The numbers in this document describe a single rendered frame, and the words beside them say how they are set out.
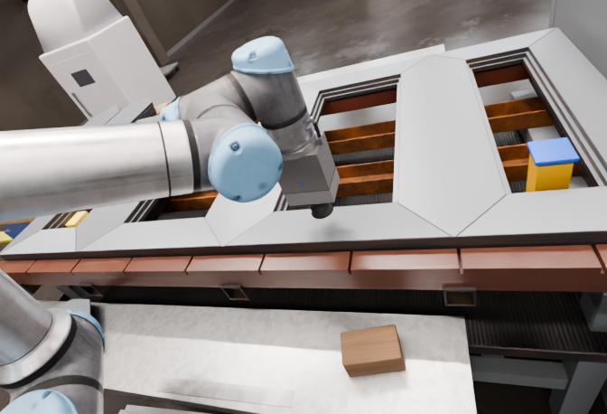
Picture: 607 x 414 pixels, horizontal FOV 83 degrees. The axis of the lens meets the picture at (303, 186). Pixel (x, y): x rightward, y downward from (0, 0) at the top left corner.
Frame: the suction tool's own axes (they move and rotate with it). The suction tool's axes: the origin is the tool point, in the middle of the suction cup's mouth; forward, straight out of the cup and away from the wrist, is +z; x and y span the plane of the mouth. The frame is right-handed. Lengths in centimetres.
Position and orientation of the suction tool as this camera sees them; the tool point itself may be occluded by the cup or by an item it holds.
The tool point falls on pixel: (322, 210)
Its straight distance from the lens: 65.1
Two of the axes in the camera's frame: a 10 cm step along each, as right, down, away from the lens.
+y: -9.2, 0.9, 3.7
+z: 3.1, 7.4, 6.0
